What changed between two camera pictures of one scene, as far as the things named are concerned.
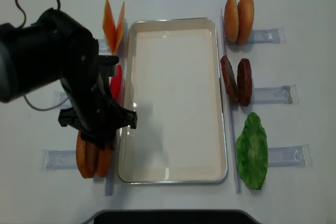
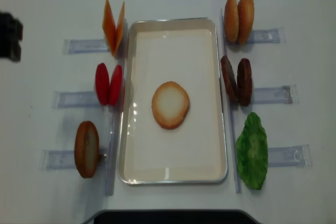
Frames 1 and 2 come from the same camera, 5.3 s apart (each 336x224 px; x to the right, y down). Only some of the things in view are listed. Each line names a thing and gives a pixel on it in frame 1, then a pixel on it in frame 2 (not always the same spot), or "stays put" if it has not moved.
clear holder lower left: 59,159 stays put
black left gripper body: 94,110 to 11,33
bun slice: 104,161 to 170,103
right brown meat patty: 244,82 stays put
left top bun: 231,20 stays put
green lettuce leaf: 252,151 stays put
